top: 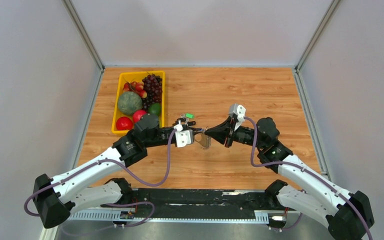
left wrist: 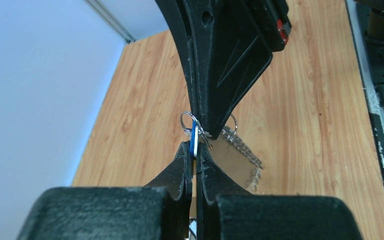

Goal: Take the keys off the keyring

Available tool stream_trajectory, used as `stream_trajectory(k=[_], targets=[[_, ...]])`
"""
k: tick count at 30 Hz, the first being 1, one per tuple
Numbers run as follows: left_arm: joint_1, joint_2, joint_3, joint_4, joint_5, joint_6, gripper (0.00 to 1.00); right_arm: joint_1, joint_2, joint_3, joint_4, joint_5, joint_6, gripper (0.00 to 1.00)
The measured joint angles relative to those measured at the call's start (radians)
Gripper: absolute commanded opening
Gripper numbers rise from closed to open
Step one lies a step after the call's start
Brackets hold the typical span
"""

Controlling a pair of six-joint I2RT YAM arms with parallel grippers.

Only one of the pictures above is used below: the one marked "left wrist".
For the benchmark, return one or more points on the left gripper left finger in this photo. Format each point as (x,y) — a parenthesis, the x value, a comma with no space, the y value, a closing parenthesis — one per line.
(158,210)

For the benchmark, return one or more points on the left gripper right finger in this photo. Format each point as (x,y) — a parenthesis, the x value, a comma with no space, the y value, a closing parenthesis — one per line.
(226,211)

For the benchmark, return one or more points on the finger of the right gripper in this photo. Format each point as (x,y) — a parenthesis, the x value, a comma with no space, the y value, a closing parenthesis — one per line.
(227,53)
(176,16)

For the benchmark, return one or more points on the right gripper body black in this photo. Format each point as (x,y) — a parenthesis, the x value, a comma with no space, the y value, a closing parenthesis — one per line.
(271,17)

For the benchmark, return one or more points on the clear keyring holder with rings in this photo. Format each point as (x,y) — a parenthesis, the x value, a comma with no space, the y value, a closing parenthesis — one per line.
(229,152)

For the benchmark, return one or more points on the blue key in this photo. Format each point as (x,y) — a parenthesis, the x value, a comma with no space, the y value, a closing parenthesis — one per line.
(194,138)

